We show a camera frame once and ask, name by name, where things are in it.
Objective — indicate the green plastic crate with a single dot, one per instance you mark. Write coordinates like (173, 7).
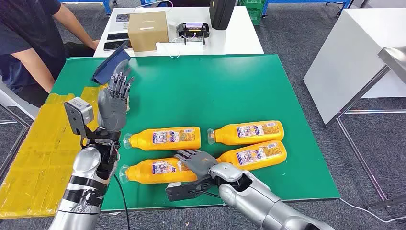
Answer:
(253, 14)

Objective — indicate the brown cardboard box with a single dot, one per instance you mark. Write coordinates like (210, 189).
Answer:
(147, 31)

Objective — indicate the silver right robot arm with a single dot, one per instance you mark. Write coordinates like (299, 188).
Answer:
(263, 203)

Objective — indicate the large white side table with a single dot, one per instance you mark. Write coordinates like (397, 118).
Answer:
(349, 57)

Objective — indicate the orange bottle with clear cap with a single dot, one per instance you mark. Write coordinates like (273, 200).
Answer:
(253, 155)
(165, 138)
(149, 173)
(247, 131)

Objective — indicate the steel frame table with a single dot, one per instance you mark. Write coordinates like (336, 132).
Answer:
(393, 60)

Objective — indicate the black controller with screen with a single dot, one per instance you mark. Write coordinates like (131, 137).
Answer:
(192, 30)

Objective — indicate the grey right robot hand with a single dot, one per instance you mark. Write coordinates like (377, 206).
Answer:
(199, 163)

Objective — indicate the white flat box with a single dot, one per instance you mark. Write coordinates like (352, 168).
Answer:
(190, 47)

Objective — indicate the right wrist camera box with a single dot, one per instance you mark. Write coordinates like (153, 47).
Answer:
(177, 192)

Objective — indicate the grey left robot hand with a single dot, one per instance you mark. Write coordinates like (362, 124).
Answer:
(111, 111)

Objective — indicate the white chair seat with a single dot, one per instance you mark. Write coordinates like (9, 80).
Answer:
(19, 103)

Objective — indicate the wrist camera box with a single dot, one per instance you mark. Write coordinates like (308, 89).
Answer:
(77, 114)
(177, 192)

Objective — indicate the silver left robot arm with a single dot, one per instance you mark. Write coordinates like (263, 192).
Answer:
(85, 162)

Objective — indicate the black zip case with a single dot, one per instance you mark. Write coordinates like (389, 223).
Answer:
(222, 14)

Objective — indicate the green table mat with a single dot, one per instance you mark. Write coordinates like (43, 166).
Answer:
(206, 95)

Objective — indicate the black smartphone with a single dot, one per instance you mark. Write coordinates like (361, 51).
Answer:
(115, 45)
(117, 36)

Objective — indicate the dark blue box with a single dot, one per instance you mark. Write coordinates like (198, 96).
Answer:
(109, 68)

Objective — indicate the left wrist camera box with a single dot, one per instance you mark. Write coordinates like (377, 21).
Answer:
(77, 114)

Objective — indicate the yellow taped sheet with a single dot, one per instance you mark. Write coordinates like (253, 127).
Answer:
(31, 158)

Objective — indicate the person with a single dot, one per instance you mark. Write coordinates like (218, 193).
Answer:
(25, 31)

